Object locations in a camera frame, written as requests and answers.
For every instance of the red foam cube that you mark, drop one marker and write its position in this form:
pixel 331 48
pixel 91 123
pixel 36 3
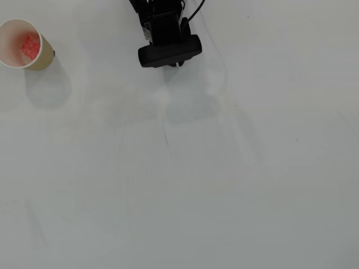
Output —
pixel 29 46

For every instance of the beige paper cup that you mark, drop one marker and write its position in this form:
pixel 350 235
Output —
pixel 11 36

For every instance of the black wrist webcam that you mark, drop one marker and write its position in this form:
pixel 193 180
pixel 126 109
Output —
pixel 168 53

